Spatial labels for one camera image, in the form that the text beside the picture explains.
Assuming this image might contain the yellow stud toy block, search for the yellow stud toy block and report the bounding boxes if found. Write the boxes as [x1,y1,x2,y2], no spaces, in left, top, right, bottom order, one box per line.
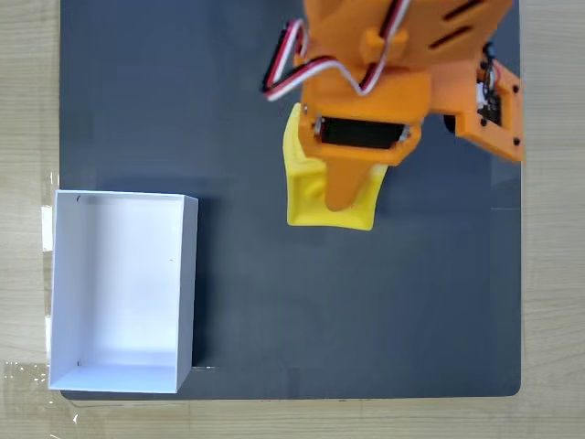
[282,102,389,231]

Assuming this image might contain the white open cardboard box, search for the white open cardboard box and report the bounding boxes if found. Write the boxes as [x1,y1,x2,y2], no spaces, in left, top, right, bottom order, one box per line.
[48,189,200,395]

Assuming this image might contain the dark grey table mat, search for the dark grey table mat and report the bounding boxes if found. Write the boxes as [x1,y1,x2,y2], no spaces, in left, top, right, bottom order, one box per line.
[58,0,523,402]

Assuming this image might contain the clear tape strip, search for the clear tape strip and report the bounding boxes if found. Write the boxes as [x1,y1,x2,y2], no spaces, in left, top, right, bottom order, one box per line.
[39,171,60,253]
[3,359,80,427]

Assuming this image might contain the red white black servo cable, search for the red white black servo cable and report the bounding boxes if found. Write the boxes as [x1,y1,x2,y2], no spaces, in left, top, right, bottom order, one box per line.
[261,0,413,102]

